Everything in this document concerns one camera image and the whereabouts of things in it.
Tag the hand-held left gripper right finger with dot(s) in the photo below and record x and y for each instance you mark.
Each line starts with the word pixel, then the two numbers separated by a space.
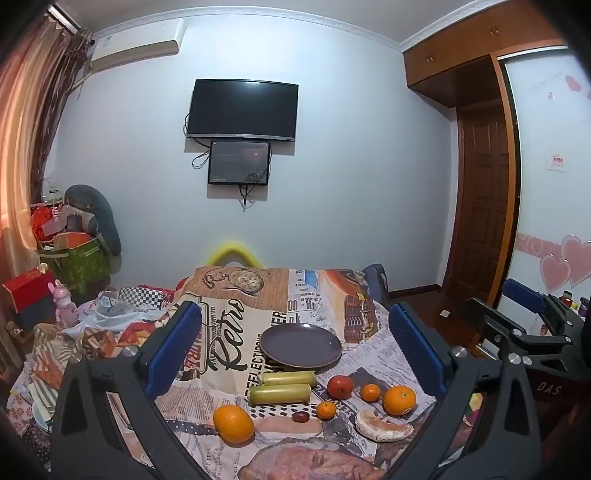
pixel 415 350

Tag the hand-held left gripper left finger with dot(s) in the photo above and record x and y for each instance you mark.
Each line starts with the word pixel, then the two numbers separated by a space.
pixel 173 350

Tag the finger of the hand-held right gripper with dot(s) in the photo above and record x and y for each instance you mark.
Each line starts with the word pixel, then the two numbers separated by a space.
pixel 489 323
pixel 521 295

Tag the large orange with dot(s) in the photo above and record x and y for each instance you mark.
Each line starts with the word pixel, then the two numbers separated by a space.
pixel 234 423
pixel 399 400

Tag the small tangerine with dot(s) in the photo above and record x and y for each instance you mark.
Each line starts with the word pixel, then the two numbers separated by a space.
pixel 370 393
pixel 326 410

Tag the red tomato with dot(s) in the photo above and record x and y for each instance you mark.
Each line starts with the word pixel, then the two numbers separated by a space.
pixel 340 386

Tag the pomelo wedge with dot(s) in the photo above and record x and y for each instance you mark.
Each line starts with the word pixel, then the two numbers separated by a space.
pixel 381 427

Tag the corn cob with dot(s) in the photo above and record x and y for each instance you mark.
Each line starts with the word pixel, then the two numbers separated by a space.
pixel 287 378
pixel 280 393

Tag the dark purple plate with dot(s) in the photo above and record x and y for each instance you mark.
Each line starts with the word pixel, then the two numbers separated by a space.
pixel 300 347

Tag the white sticker-covered box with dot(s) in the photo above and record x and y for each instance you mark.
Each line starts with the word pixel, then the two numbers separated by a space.
pixel 521 316

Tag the checkered cloth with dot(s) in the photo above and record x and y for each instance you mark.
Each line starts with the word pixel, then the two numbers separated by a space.
pixel 143 295

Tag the brown wooden door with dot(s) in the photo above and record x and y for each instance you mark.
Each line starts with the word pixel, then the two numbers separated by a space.
pixel 482 203

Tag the yellow foam tube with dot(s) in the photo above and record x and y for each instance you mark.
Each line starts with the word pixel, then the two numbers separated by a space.
pixel 233 254

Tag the newspaper print tablecloth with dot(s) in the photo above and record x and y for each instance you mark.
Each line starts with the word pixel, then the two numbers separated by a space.
pixel 277 295

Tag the pink bunny toy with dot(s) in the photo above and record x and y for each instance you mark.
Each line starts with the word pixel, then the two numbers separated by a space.
pixel 64 302

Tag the white heart-print wardrobe door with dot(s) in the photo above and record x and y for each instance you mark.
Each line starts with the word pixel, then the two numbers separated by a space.
pixel 551 175

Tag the green patterned bag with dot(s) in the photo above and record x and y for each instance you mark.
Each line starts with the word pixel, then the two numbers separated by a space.
pixel 81 263

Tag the dark red grape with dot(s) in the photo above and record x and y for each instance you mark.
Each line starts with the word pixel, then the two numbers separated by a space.
pixel 300 417

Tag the grey curved pillow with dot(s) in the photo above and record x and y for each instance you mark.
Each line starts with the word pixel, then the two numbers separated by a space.
pixel 99 212

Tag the red box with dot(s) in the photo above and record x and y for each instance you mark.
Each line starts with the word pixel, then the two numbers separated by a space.
pixel 30 286

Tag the wooden overhead cabinet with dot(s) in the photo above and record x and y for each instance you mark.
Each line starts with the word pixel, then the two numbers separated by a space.
pixel 471 50

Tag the brown curtain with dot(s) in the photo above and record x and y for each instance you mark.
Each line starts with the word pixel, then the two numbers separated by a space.
pixel 32 129

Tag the white air conditioner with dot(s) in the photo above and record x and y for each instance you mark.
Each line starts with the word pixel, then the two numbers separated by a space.
pixel 138 44

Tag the small black wall monitor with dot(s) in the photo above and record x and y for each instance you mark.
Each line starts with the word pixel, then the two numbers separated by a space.
pixel 239 162

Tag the wall-mounted black television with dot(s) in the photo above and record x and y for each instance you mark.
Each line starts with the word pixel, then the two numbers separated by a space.
pixel 243 110

